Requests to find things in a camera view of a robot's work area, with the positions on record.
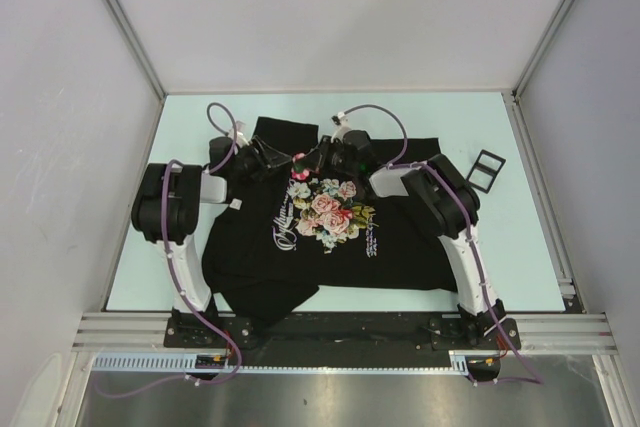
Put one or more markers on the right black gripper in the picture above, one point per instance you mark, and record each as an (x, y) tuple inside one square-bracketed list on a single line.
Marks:
[(324, 148)]

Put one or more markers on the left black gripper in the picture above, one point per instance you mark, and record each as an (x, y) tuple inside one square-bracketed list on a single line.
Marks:
[(268, 158)]

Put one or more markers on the pink flower brooch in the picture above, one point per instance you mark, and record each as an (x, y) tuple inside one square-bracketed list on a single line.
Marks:
[(299, 171)]

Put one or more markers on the black floral print t-shirt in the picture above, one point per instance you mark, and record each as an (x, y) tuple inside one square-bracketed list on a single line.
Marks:
[(286, 238)]

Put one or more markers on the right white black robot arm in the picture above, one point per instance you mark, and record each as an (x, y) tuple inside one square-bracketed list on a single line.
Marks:
[(445, 205)]

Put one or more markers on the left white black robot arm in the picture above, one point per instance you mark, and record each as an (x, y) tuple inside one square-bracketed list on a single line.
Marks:
[(166, 208)]

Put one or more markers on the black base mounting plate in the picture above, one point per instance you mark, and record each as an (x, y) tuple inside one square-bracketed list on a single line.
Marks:
[(440, 331)]

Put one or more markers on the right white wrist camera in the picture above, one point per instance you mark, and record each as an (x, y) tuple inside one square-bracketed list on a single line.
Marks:
[(342, 126)]

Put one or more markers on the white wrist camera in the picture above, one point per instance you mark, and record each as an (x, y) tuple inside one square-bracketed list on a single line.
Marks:
[(237, 134), (342, 126)]

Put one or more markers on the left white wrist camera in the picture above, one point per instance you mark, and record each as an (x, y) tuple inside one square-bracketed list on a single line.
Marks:
[(237, 134)]

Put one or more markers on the small black frame stand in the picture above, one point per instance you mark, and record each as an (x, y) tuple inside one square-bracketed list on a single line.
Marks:
[(485, 170)]

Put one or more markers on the right aluminium side rail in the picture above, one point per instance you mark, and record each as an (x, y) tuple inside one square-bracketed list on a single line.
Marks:
[(555, 243)]

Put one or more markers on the white slotted cable duct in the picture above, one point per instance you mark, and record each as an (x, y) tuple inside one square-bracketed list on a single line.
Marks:
[(192, 363)]

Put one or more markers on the left aluminium corner post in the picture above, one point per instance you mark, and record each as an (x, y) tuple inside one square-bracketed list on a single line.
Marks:
[(125, 27)]

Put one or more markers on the aluminium corner post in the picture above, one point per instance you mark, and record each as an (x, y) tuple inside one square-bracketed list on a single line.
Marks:
[(125, 27), (551, 30)]

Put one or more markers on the aluminium front rail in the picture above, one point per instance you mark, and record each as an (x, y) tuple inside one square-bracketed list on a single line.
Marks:
[(540, 334)]

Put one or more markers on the right aluminium corner post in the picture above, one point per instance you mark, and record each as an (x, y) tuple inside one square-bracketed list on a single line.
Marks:
[(551, 30)]

